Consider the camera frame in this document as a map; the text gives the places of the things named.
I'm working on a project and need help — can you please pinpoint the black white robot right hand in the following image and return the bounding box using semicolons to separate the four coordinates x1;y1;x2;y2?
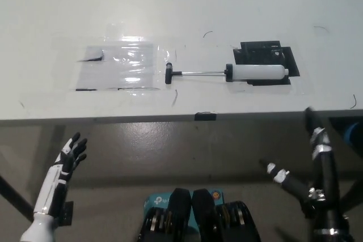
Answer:
259;107;352;233

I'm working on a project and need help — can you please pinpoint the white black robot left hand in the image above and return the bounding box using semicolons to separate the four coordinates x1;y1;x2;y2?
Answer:
19;132;88;242

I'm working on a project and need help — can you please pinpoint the small white air pump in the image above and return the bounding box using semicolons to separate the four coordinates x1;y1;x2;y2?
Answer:
164;62;290;84

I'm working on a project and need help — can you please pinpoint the black metal table leg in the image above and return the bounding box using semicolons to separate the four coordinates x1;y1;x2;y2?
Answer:
0;172;75;223
339;179;363;220

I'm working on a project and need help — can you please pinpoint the blue round object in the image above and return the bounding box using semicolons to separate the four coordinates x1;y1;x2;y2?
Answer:
344;122;363;143

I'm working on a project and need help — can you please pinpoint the teal tp-link box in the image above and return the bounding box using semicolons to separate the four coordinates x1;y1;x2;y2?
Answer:
143;188;225;228

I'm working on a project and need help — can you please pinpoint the small black tape strip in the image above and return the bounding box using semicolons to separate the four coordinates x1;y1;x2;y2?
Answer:
195;111;217;121

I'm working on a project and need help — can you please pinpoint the clear film over grey sheet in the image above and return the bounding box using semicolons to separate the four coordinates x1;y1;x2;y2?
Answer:
67;22;178;92

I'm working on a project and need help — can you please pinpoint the black square mat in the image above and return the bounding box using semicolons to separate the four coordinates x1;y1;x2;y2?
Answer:
233;40;301;86

